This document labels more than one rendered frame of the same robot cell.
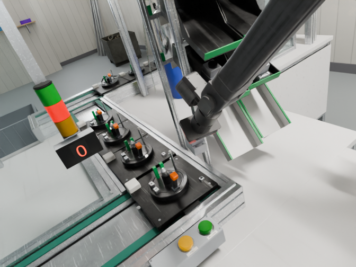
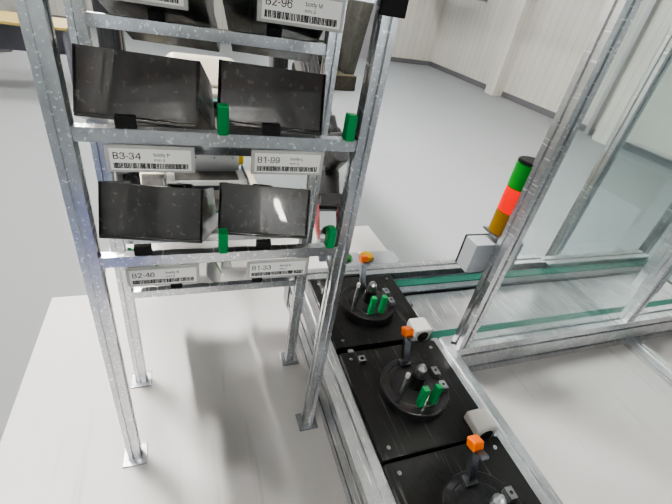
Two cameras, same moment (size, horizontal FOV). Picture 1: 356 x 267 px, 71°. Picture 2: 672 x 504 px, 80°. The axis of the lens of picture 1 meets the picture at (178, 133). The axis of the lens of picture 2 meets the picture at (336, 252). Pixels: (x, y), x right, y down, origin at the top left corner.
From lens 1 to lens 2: 143 cm
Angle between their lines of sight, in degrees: 115
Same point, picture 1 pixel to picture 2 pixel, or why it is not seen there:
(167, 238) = (381, 267)
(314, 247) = not seen: hidden behind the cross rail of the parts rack
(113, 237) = (442, 313)
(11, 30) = (576, 87)
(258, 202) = (266, 295)
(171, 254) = (380, 257)
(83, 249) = not seen: hidden behind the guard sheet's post
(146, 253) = (402, 269)
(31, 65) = (552, 139)
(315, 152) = (140, 306)
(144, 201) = (402, 303)
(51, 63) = not seen: outside the picture
